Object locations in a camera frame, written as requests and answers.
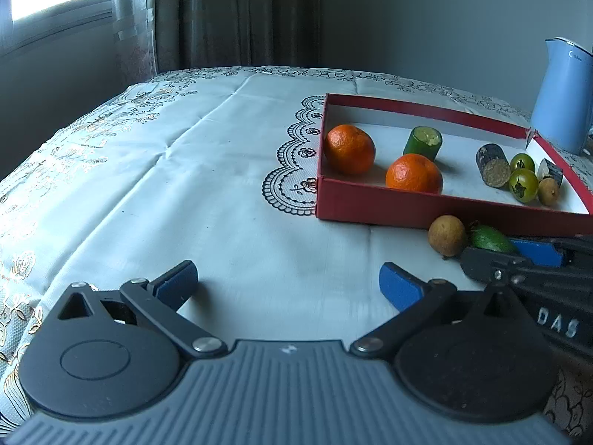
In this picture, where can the green tomato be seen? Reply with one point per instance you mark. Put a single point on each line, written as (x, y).
(522, 161)
(523, 185)

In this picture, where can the white embroidered tablecloth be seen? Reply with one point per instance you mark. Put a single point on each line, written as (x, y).
(288, 339)

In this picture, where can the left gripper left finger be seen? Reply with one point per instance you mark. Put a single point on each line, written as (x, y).
(175, 286)

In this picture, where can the red shallow cardboard tray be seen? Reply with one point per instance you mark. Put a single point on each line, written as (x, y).
(365, 199)

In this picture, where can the window frame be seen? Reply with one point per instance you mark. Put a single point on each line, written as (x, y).
(50, 22)

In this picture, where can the light blue electric kettle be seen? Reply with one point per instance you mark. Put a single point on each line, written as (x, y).
(563, 110)

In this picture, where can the orange mandarin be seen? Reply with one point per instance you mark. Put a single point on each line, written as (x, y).
(349, 150)
(414, 173)

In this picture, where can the brown longan fruit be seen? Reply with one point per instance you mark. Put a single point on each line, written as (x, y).
(548, 192)

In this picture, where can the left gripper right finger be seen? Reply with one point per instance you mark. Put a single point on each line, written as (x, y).
(401, 288)

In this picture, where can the brown curtain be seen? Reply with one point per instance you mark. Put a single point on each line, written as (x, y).
(155, 36)

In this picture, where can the dark sugarcane piece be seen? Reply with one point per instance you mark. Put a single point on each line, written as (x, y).
(549, 170)
(494, 168)

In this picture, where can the green cut cucumber piece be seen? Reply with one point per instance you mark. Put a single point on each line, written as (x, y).
(424, 141)

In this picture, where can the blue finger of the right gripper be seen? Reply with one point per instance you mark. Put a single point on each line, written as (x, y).
(541, 252)

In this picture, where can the brown longan on table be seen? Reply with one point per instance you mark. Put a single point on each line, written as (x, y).
(447, 235)

